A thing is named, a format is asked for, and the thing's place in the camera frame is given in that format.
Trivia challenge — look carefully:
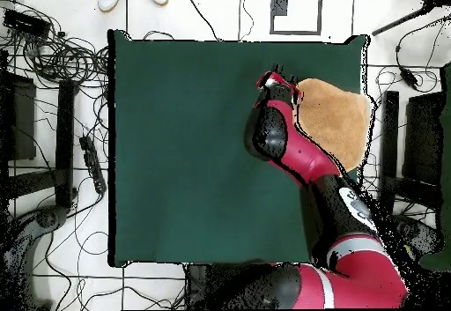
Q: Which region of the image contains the tan terry towel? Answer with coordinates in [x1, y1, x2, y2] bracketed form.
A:
[292, 77, 373, 174]

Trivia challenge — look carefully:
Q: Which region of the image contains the black flat panel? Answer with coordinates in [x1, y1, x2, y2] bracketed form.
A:
[0, 72, 37, 162]
[403, 92, 445, 187]

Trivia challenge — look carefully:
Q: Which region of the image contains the black power adapter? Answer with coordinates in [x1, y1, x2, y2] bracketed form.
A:
[398, 67, 419, 91]

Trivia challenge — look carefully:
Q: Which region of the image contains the dark green table cloth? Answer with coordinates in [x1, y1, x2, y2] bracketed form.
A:
[107, 28, 369, 268]

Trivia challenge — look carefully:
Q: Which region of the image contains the black rod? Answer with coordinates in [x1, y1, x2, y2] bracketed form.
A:
[370, 6, 433, 38]

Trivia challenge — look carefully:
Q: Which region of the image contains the dark green sheet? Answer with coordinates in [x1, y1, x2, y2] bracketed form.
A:
[418, 62, 451, 272]

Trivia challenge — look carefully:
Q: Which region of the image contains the black tripod base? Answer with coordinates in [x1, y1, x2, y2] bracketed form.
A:
[13, 205, 71, 241]
[390, 214, 445, 255]

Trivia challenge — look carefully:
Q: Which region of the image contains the black power strip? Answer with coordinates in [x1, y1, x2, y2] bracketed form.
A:
[78, 135, 107, 195]

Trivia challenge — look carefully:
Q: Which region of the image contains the black box device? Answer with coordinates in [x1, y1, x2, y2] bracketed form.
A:
[2, 8, 52, 40]

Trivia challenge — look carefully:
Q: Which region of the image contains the grey square frame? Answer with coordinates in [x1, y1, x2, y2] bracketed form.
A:
[270, 0, 323, 36]

